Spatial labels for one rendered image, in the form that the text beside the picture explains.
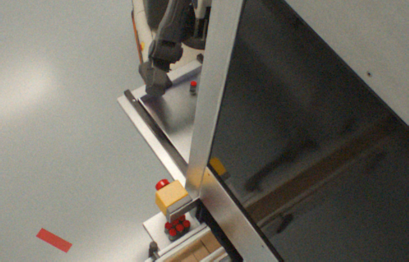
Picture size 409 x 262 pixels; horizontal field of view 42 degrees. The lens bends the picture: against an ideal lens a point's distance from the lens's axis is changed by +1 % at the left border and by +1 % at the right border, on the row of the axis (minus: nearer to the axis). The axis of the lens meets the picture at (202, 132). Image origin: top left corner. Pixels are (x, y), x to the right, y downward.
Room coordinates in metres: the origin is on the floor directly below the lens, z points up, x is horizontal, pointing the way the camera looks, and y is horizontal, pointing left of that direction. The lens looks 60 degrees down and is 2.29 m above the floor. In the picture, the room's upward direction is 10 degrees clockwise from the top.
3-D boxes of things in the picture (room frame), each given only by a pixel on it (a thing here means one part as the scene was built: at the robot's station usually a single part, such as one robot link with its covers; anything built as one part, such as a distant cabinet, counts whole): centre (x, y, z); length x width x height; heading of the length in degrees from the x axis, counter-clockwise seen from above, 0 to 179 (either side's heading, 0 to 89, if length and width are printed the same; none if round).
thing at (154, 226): (0.49, 0.03, 0.87); 0.14 x 0.13 x 0.02; 44
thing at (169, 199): (0.53, 0.05, 1.00); 0.08 x 0.07 x 0.07; 44
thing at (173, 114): (0.86, 0.01, 0.90); 0.34 x 0.26 x 0.04; 45
